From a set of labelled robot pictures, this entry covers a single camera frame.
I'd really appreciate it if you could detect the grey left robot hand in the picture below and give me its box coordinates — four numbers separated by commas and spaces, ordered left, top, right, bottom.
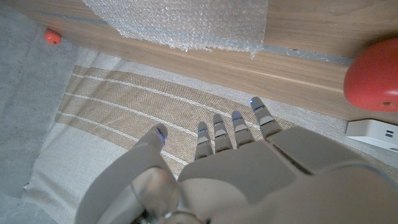
73, 96, 398, 224

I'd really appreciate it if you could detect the small orange-red tomato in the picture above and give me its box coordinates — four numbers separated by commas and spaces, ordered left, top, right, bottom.
44, 29, 62, 46

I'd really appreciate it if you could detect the red apple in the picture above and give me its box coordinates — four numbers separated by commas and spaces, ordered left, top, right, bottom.
343, 37, 398, 113

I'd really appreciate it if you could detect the clear bubble wrap sheet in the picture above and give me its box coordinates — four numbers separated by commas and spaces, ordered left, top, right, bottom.
82, 0, 269, 60

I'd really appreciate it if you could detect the white power strip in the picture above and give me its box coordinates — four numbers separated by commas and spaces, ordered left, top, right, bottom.
345, 119, 398, 152

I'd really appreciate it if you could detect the beige striped backdrop cloth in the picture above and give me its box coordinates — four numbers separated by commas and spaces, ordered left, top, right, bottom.
21, 46, 398, 224

